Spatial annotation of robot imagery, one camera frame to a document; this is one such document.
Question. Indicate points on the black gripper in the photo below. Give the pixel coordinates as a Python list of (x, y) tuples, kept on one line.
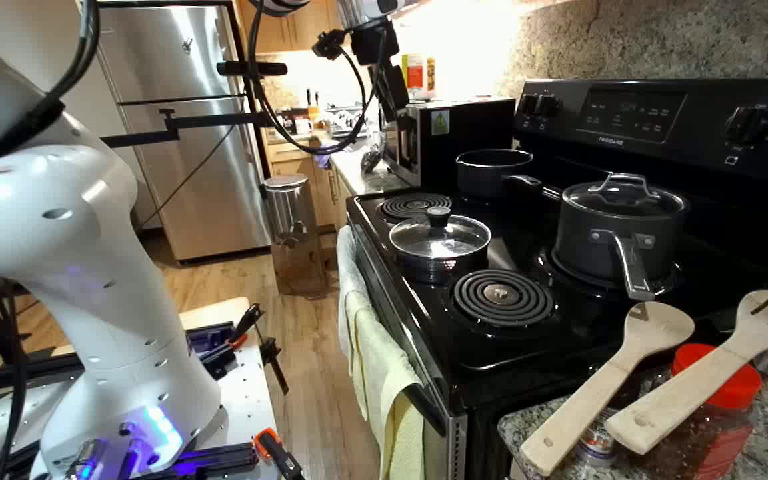
[(375, 45)]

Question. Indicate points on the slotted wooden spatula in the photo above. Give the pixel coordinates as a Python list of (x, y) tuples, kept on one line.
[(668, 410)]

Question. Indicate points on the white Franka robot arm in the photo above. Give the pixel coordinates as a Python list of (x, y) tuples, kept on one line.
[(92, 269)]

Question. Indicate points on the black electric stove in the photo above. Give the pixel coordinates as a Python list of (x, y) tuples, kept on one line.
[(455, 357)]

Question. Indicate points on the orange bottle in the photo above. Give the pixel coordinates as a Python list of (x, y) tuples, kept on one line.
[(413, 74)]

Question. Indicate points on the dish rack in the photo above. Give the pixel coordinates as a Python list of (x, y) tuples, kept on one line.
[(349, 122)]

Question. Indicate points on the black microwave oven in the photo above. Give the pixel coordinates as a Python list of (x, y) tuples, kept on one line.
[(464, 135)]

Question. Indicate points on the black saucepan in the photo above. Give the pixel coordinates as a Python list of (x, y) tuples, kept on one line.
[(480, 177)]

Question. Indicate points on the wooden base cabinet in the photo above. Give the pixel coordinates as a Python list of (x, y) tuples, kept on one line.
[(299, 177)]

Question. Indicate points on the steel cylinder bin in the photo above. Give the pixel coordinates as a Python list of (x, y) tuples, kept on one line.
[(285, 205)]

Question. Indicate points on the silver pan lid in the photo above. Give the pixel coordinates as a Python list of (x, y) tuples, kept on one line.
[(441, 243)]

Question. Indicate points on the brown wooden box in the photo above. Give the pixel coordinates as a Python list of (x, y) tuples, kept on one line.
[(299, 269)]

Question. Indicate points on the stainless steel refrigerator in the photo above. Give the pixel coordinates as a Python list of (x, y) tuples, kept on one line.
[(205, 197)]

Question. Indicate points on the dark pot with glass lid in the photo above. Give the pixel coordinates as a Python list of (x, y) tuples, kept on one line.
[(597, 242)]

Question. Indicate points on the pale yellow hanging towel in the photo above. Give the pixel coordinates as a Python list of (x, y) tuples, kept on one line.
[(375, 365)]

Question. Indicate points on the blue tool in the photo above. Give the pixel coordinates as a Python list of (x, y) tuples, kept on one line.
[(211, 343)]

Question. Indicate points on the white robot mounting table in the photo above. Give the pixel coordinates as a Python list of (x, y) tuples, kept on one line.
[(241, 402)]

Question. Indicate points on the solid wooden spoon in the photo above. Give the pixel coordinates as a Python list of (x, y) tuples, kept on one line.
[(580, 410)]

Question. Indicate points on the small spice bottle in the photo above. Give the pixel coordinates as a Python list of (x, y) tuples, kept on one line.
[(595, 442)]

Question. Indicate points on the red lid plastic jar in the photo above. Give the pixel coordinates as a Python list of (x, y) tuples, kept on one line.
[(740, 391)]

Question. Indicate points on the black tripod stand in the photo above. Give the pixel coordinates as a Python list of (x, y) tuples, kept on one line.
[(19, 366)]

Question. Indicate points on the wooden wall cabinet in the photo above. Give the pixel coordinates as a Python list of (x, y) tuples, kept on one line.
[(293, 31)]

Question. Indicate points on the black camera stand pole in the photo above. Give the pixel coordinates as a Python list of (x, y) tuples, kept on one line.
[(253, 98)]

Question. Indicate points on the black bar camera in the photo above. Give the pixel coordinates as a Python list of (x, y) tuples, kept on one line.
[(251, 69)]

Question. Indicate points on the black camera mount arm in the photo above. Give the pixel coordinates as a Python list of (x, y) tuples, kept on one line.
[(205, 122)]

